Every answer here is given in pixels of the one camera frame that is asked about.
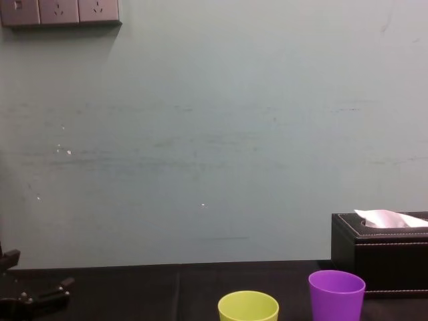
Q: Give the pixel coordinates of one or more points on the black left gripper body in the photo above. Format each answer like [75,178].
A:
[20,311]

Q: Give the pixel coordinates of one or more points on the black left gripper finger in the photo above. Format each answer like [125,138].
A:
[50,291]
[10,259]

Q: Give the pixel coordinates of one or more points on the black table cloth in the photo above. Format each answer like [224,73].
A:
[150,294]

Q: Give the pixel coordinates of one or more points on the yellow-green plastic cup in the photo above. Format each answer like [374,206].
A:
[247,309]

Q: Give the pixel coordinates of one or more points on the purple plastic cup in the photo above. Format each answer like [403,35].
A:
[336,301]

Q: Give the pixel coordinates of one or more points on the black leather tissue box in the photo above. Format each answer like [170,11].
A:
[384,261]

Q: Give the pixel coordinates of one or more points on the white tissue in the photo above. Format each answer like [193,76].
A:
[388,218]

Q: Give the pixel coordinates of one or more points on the grey wall socket plate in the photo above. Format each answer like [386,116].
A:
[98,10]
[59,10]

